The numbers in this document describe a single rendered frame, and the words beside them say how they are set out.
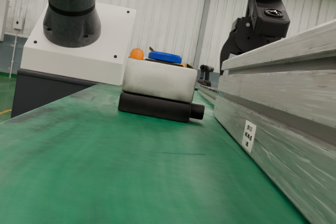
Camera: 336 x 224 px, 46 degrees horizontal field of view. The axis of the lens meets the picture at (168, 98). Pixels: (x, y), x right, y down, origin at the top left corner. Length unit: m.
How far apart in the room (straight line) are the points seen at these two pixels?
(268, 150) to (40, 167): 0.13
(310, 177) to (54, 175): 0.10
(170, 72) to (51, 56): 0.65
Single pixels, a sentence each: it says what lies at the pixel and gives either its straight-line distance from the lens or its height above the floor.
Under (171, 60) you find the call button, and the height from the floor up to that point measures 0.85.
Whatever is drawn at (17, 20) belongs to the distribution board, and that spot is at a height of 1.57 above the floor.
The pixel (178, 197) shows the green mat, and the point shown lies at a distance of 0.17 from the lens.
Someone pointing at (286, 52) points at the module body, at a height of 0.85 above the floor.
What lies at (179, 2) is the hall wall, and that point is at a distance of 11.74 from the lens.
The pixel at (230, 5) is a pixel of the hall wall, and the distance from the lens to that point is 11.98.
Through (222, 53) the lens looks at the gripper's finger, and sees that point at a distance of 0.63.
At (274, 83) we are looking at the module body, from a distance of 0.26.
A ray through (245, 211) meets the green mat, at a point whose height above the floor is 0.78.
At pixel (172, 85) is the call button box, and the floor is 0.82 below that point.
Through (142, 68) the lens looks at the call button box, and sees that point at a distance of 0.44.
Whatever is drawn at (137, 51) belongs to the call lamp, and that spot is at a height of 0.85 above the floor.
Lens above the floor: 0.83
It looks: 3 degrees down
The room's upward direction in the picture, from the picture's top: 10 degrees clockwise
